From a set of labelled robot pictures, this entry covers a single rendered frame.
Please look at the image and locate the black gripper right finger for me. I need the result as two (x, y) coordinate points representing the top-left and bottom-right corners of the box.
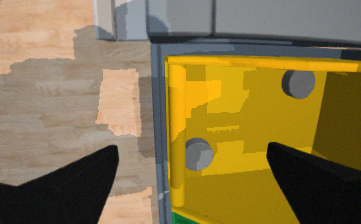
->
(266, 142), (361, 224)

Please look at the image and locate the green open bin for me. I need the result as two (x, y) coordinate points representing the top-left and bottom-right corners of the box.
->
(172, 212), (199, 224)

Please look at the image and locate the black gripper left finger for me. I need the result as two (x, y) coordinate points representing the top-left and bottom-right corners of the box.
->
(0, 145), (119, 224)

